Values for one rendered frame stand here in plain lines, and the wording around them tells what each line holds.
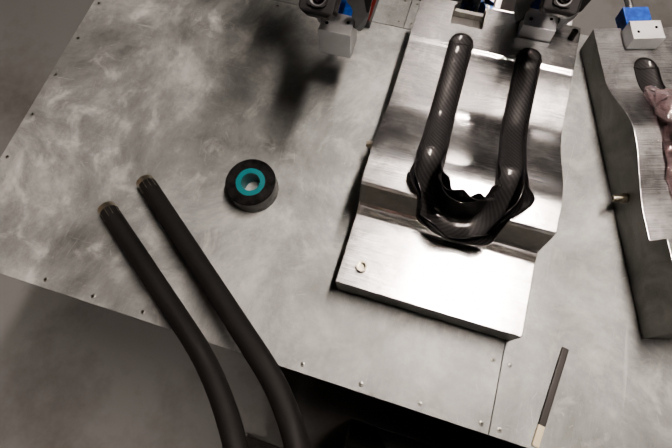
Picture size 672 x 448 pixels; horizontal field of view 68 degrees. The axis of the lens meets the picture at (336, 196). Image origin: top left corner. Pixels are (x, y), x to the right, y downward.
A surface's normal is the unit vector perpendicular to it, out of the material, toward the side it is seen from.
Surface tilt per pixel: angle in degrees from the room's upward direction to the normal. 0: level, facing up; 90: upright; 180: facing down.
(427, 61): 3
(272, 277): 0
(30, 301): 0
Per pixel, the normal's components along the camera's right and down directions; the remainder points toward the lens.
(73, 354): -0.04, -0.36
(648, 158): -0.04, -0.11
